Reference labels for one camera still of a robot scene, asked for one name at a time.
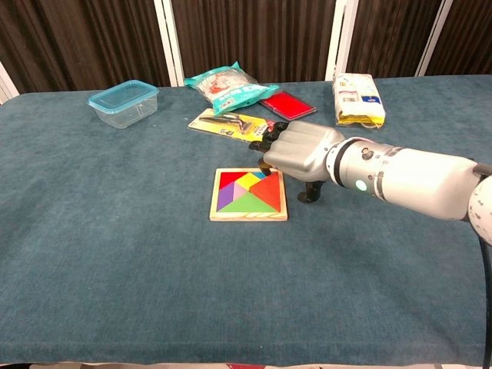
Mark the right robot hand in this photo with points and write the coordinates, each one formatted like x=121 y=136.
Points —
x=303 y=150

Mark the orange triangle piece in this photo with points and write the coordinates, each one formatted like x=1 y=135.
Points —
x=269 y=192

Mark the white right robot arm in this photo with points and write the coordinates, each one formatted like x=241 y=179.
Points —
x=415 y=177

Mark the cyan triangle tangram piece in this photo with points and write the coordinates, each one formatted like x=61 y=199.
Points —
x=260 y=175

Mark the yellow tangram piece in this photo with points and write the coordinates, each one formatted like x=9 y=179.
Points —
x=250 y=181

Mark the pink wooden tangram triangle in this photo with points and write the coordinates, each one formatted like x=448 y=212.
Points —
x=240 y=191

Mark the red triangle tangram piece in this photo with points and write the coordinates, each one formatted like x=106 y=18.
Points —
x=227 y=178

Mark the green wooden tangram triangle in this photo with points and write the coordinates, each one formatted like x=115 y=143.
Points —
x=244 y=205

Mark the wooden tangram tray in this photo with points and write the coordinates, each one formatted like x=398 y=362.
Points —
x=246 y=217

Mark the purple parallelogram tangram piece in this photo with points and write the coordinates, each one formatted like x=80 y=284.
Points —
x=226 y=198

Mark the red flat case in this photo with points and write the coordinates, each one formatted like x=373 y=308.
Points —
x=290 y=105

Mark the white yellow food packet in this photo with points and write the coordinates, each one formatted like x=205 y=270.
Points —
x=357 y=100

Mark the yellow razor blister pack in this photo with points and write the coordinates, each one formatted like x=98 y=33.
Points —
x=230 y=125

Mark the teal snack bag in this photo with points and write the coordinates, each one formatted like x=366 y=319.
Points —
x=227 y=90

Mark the brown pleated screen panel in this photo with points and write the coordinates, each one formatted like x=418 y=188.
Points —
x=253 y=34
x=77 y=42
x=469 y=38
x=388 y=34

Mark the clear container blue lid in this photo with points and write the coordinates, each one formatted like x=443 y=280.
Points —
x=123 y=102

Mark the teal table cloth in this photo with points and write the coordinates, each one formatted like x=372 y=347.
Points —
x=153 y=269

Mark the white screen frame post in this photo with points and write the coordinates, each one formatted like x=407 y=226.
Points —
x=169 y=42
x=340 y=38
x=5 y=86
x=434 y=38

